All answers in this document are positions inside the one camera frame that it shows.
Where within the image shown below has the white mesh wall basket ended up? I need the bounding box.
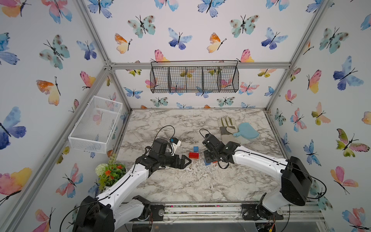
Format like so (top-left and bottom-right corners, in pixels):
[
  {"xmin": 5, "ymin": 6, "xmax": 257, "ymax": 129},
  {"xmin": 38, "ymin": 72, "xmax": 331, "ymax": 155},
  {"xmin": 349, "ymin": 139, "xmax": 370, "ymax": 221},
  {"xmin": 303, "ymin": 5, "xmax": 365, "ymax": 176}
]
[{"xmin": 68, "ymin": 96, "xmax": 123, "ymax": 154}]

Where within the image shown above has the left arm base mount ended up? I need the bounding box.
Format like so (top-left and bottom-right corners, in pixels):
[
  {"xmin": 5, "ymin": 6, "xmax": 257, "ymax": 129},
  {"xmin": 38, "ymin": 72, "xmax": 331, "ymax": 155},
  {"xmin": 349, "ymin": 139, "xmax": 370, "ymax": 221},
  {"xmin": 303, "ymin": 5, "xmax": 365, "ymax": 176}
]
[{"xmin": 124, "ymin": 202, "xmax": 165, "ymax": 222}]

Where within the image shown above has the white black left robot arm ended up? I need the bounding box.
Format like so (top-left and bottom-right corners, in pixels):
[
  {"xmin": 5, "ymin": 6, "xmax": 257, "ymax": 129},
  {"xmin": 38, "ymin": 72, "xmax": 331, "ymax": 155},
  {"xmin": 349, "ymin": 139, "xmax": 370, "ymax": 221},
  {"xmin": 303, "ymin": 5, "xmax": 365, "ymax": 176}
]
[{"xmin": 72, "ymin": 138, "xmax": 191, "ymax": 232}]

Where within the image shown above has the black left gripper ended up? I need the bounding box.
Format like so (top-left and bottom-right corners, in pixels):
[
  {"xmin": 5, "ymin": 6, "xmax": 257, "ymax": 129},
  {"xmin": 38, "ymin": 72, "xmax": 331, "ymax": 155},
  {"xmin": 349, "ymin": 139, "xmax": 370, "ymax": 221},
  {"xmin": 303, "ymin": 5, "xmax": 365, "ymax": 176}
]
[{"xmin": 158, "ymin": 152, "xmax": 191, "ymax": 170}]

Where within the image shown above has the potted artificial flower plant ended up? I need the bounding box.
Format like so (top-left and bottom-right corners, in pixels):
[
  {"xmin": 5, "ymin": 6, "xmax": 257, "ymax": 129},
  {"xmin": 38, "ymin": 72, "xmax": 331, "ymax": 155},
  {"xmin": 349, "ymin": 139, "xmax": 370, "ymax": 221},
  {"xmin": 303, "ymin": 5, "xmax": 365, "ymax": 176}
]
[{"xmin": 95, "ymin": 154, "xmax": 126, "ymax": 191}]

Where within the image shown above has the aluminium front rail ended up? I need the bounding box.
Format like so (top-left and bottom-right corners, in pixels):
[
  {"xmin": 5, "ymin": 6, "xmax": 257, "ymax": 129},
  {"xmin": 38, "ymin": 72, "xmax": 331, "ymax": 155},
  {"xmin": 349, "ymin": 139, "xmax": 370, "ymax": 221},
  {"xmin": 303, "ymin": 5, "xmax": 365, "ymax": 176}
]
[{"xmin": 82, "ymin": 201, "xmax": 325, "ymax": 224}]

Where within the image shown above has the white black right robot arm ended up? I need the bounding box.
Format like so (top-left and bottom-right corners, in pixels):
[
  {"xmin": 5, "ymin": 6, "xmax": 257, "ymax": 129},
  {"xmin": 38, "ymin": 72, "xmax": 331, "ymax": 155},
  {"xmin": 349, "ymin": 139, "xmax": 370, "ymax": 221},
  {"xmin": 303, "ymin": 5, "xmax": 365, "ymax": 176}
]
[{"xmin": 203, "ymin": 133, "xmax": 313, "ymax": 216}]

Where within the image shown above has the black wire wall basket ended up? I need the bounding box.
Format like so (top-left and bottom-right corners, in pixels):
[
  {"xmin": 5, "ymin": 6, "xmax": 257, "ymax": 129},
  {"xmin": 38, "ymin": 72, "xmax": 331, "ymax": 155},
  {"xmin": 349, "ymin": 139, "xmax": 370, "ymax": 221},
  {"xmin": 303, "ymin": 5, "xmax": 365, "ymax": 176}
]
[{"xmin": 147, "ymin": 60, "xmax": 240, "ymax": 94}]

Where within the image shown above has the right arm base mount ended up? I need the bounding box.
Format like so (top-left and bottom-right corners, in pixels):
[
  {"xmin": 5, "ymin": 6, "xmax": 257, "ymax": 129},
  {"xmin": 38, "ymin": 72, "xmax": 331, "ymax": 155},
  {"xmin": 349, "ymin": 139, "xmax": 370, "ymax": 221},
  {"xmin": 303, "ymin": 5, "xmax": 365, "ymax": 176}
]
[{"xmin": 241, "ymin": 204, "xmax": 284, "ymax": 221}]

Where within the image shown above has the grey white work glove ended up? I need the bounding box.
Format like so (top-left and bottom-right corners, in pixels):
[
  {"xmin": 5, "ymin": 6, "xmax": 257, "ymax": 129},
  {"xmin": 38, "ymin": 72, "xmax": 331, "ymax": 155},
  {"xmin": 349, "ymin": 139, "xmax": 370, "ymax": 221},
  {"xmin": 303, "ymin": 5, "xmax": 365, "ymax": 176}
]
[{"xmin": 218, "ymin": 117, "xmax": 241, "ymax": 145}]

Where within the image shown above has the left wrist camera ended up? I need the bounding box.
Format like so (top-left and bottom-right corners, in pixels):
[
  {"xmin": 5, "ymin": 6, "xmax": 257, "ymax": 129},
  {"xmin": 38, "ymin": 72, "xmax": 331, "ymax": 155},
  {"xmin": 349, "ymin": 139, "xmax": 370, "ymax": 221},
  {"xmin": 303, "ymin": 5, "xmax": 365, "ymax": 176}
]
[{"xmin": 170, "ymin": 137, "xmax": 181, "ymax": 155}]

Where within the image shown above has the red 2x4 lego brick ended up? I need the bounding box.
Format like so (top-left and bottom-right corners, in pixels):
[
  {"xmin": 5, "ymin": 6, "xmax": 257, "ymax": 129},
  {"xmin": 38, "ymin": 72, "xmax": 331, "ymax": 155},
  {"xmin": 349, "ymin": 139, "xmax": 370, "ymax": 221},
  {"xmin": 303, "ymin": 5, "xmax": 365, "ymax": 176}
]
[{"xmin": 189, "ymin": 152, "xmax": 200, "ymax": 159}]

